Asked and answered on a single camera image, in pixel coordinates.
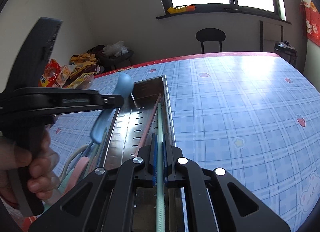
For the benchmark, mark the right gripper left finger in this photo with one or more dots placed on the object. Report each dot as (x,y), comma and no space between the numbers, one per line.
(153,158)

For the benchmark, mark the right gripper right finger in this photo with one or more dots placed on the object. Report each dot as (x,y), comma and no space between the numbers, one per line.
(165,162)

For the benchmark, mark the pink chopstick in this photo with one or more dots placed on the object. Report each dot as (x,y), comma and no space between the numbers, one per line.
(148,125)

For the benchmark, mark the cream white spoon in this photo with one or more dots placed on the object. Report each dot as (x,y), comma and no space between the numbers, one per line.
(70,159)

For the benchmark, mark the green chopstick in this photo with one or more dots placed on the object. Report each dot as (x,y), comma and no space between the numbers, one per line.
(160,207)

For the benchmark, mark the blue spoon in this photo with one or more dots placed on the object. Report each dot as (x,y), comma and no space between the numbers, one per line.
(122,91)

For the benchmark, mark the pink spoon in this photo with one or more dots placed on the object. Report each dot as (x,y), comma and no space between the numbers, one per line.
(78,170)

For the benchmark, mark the green spoon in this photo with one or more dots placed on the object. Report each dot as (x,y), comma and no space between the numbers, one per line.
(63,184)

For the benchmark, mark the steel utensil tray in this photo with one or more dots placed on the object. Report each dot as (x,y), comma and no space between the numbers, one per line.
(131,199)

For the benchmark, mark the red snack bag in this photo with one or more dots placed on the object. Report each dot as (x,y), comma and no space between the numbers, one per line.
(50,74)

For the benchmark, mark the blue chopstick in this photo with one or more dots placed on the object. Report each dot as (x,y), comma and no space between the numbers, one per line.
(95,155)

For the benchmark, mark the yellow snack tray pack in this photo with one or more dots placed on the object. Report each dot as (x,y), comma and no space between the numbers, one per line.
(82,82)

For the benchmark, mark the yellow snack bags pile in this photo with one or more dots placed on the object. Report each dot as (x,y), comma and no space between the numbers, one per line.
(82,62)

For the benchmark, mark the blue plaid tablecloth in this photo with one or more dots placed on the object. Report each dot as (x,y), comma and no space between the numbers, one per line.
(247,148)

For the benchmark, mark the white plastic bag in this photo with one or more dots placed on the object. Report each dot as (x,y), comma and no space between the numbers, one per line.
(117,49)

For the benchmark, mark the black round stool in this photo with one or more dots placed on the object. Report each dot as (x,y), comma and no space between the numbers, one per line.
(210,34)

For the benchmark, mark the yellow orange bag on sill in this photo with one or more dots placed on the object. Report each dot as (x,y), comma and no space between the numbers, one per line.
(181,9)

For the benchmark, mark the black rice cooker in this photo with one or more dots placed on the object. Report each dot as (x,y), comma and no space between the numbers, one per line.
(286,51)

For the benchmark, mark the red cloth on fridge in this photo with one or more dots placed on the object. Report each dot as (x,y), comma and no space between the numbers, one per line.
(312,21)

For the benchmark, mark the folded black frame table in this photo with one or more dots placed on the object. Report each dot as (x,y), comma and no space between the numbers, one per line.
(270,34)

